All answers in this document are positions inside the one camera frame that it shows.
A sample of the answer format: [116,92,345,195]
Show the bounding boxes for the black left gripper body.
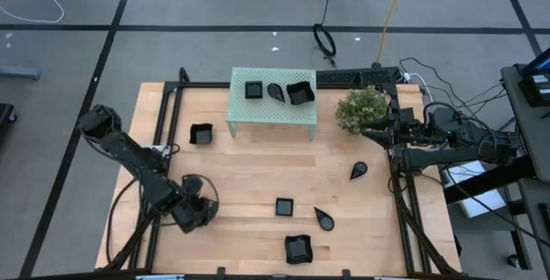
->
[171,193,219,234]

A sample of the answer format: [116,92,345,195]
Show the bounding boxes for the white power adapter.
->
[401,71,433,107]

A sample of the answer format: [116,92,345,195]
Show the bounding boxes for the silver metal bar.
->
[135,273,186,280]

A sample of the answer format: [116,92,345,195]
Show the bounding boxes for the black square mini plate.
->
[244,80,264,100]
[275,198,295,217]

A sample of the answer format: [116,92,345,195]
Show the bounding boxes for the thin black cable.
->
[398,56,510,113]

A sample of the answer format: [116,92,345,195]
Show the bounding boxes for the yellow floor cable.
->
[376,0,409,65]

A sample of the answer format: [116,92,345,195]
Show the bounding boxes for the black left camera cable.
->
[180,173,221,225]

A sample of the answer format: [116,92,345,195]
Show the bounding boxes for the green artificial potted plant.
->
[333,86,390,136]

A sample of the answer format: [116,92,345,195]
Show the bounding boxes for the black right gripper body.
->
[390,107,426,150]

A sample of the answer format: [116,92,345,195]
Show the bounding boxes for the grey floor bar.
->
[0,65,42,82]

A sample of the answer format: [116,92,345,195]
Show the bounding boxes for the black desk crossbar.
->
[442,154,536,206]

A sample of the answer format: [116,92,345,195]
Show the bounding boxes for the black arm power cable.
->
[105,176,145,266]

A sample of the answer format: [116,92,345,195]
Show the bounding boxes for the black teardrop mini plate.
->
[313,205,335,232]
[349,161,369,181]
[266,82,286,103]

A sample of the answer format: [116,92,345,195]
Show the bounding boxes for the grey side desk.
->
[500,63,550,280]

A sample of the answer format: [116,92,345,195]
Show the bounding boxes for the black wavy square mini bowl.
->
[285,81,316,107]
[189,122,214,146]
[284,234,314,265]

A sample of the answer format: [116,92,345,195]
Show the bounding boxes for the black coiled floor cable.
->
[311,0,339,70]

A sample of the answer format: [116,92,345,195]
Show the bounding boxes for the black laptop computer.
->
[517,46,550,107]

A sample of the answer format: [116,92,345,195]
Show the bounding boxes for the black chair base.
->
[0,102,18,127]

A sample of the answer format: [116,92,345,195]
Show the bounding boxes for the white box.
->
[442,159,508,220]

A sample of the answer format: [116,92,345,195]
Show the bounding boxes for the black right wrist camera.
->
[397,107,417,125]

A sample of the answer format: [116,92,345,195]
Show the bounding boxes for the mint green perforated shelf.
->
[225,66,319,142]

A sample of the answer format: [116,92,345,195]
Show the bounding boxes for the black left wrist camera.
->
[183,175,204,196]

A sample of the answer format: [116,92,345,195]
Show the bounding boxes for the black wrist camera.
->
[183,175,204,196]
[397,107,417,125]

